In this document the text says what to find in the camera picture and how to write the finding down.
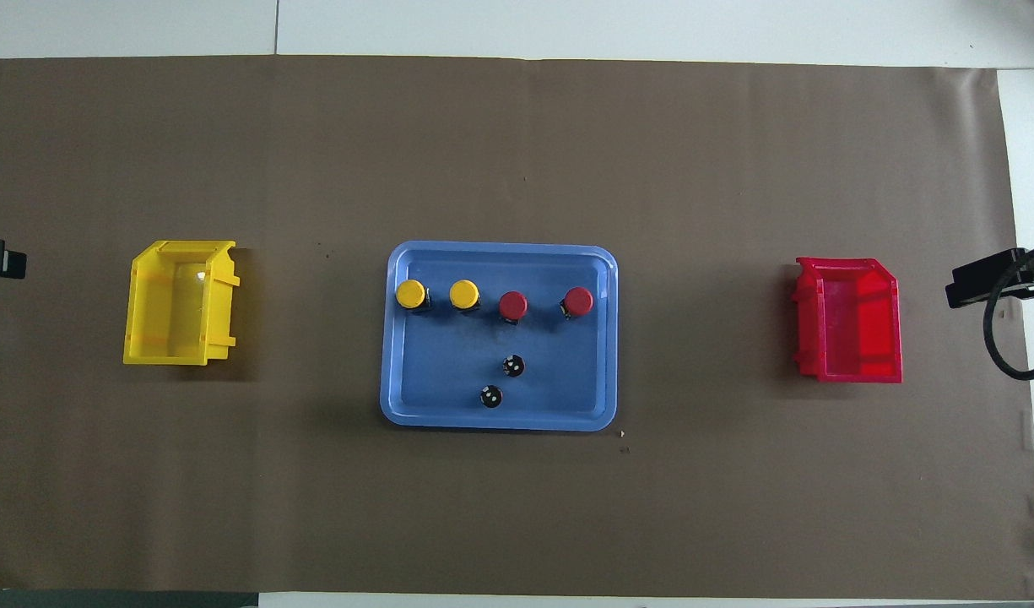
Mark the red push button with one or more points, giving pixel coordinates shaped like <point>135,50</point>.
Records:
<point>578,301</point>
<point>512,304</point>

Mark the yellow push button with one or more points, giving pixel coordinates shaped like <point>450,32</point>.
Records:
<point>410,294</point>
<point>464,294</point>

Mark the red plastic bin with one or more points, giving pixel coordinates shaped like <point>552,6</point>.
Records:
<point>854,325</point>

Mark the yellow plastic bin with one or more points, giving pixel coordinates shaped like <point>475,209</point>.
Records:
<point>175,312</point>

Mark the blue plastic tray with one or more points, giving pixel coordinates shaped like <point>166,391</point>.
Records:
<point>449,371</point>

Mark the brown paper mat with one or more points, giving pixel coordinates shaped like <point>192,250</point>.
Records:
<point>516,152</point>

